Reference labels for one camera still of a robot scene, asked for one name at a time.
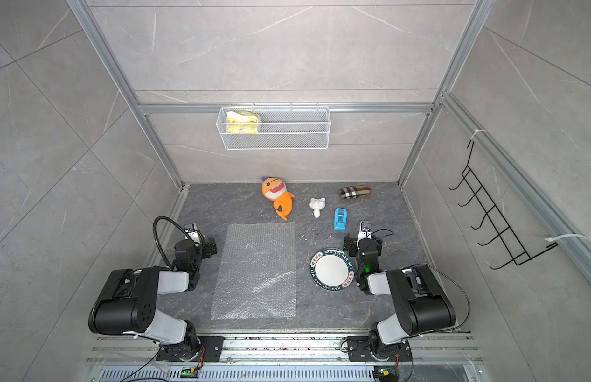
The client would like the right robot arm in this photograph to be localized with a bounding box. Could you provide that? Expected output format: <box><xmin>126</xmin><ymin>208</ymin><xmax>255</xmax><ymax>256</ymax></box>
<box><xmin>343</xmin><ymin>227</ymin><xmax>460</xmax><ymax>361</ymax></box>

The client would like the green rimmed white dinner plate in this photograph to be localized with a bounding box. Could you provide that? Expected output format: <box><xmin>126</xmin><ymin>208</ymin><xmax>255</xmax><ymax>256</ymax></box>
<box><xmin>309</xmin><ymin>248</ymin><xmax>356</xmax><ymax>291</ymax></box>

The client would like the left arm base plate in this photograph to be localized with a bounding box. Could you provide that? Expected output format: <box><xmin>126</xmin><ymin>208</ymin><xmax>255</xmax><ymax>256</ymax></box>
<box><xmin>156</xmin><ymin>336</ymin><xmax>225</xmax><ymax>362</ymax></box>

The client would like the black wire hook rack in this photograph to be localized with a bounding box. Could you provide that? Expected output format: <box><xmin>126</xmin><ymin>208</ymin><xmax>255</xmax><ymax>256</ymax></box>
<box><xmin>448</xmin><ymin>140</ymin><xmax>558</xmax><ymax>271</ymax></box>

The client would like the orange shark plush toy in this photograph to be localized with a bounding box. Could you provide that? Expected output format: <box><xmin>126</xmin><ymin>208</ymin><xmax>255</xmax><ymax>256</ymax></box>
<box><xmin>261</xmin><ymin>177</ymin><xmax>295</xmax><ymax>221</ymax></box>

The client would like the yellow white cloth in basket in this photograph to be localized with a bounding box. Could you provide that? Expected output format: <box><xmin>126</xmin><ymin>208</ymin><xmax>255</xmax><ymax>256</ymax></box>
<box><xmin>226</xmin><ymin>111</ymin><xmax>261</xmax><ymax>135</ymax></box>

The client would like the blue toy car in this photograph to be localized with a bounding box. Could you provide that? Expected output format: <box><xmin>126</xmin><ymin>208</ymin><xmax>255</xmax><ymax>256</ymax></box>
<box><xmin>334</xmin><ymin>208</ymin><xmax>348</xmax><ymax>232</ymax></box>

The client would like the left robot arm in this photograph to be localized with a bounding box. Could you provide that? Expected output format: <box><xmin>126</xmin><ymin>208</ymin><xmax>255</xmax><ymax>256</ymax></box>
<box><xmin>88</xmin><ymin>216</ymin><xmax>225</xmax><ymax>367</ymax></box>

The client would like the white wire mesh basket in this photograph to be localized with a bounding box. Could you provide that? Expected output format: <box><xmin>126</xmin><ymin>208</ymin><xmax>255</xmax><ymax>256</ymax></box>
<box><xmin>216</xmin><ymin>106</ymin><xmax>331</xmax><ymax>151</ymax></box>

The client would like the plaid brown pouch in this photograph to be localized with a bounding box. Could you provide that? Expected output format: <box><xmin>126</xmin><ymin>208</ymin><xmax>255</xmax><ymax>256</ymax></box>
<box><xmin>338</xmin><ymin>186</ymin><xmax>371</xmax><ymax>199</ymax></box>

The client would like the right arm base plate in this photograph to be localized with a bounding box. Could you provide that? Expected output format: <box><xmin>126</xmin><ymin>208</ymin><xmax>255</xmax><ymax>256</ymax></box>
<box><xmin>340</xmin><ymin>336</ymin><xmax>413</xmax><ymax>362</ymax></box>

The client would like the small white figurine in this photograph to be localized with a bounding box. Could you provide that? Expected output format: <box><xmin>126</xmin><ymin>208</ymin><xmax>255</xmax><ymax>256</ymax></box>
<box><xmin>309</xmin><ymin>197</ymin><xmax>326</xmax><ymax>219</ymax></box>

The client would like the aluminium mounting rail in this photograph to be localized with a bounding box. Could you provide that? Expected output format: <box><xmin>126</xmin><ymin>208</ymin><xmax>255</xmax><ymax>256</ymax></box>
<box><xmin>77</xmin><ymin>329</ymin><xmax>489</xmax><ymax>381</ymax></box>

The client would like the clear bubble wrap sheet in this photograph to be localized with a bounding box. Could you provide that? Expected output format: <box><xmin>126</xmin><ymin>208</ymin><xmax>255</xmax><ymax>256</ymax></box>
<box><xmin>211</xmin><ymin>223</ymin><xmax>297</xmax><ymax>320</ymax></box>

